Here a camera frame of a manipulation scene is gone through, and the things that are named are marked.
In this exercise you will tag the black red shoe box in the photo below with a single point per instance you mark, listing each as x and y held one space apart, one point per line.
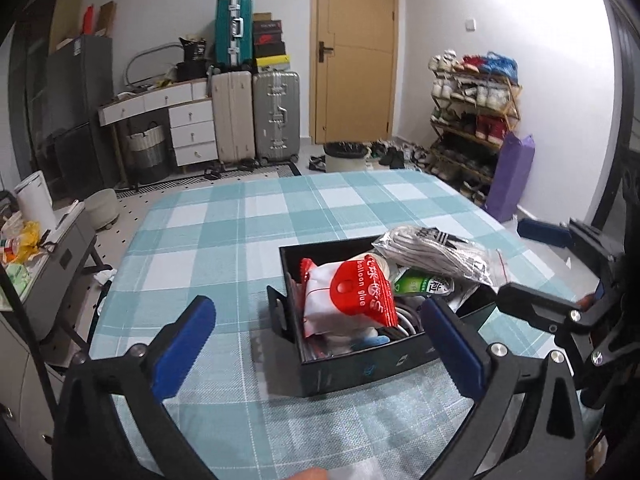
267 32

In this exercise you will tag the grey side cabinet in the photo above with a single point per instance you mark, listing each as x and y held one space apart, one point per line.
70 255

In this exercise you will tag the tall cardboard sheet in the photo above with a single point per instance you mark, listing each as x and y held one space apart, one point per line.
67 10

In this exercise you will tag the beige suitcase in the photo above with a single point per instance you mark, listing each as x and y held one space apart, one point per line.
231 115

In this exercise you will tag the white bin black liner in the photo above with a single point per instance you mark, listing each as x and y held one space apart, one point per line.
345 162

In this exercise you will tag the dark tall cabinet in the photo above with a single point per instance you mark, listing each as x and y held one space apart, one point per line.
30 110

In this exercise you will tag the light green pack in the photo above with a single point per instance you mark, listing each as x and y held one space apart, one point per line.
17 280

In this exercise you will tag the red bottle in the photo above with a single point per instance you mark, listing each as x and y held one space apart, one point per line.
89 20

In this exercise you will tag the scattered dark shoes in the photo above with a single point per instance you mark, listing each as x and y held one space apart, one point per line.
395 157

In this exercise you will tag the light grey cabinet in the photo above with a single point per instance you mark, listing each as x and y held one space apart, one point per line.
20 360

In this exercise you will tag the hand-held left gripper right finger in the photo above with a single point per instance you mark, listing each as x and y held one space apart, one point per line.
452 350

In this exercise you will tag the woven laundry basket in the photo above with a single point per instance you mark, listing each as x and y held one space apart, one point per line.
145 152

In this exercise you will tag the black bag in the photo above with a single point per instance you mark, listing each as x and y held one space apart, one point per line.
192 67

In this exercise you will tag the wooden shoe rack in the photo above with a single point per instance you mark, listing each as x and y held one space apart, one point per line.
512 105

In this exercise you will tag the white cylinder appliance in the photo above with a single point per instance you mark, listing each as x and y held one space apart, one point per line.
37 200

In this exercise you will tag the green white packet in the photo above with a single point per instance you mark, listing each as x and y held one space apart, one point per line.
420 285

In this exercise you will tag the teal suitcase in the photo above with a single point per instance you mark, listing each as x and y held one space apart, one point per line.
235 30

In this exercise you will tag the silver suitcase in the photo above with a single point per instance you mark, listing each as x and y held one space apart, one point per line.
275 115

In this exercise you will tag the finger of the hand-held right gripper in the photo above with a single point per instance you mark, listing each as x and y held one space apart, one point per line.
535 305
542 232

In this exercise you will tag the white fluffy bundle blue clip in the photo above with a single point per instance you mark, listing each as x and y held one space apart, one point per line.
345 344

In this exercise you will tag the white desk with drawers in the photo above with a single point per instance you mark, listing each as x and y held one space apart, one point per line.
192 125

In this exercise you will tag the group of assorted shoes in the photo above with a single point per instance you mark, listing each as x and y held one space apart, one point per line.
487 127

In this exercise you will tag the person's left hand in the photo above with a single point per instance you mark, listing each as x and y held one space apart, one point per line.
310 475

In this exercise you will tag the grey refrigerator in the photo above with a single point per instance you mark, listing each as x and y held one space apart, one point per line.
80 100

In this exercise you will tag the black cardboard box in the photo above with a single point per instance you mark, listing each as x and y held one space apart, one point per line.
360 372

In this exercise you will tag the yellow black shoe box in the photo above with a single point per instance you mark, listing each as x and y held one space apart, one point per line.
272 64

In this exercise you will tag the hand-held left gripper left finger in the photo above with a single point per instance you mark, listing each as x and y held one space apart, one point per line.
185 345

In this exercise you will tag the wooden door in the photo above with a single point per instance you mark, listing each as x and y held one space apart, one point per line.
355 85

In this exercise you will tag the teal checked bed sheet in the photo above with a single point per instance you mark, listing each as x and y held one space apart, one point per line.
225 235

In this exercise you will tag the yellow plastic bag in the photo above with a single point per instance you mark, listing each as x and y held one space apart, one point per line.
27 240

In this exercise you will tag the oval silver frame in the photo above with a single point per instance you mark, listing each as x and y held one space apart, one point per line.
150 50

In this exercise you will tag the red white packet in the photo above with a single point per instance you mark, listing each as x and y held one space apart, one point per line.
350 290

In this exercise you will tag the small cardboard box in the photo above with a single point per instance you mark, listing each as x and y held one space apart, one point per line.
106 17

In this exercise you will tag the beige round stool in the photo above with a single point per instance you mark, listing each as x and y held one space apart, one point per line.
100 205

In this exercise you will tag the purple bag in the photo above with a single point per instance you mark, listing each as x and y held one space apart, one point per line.
510 175

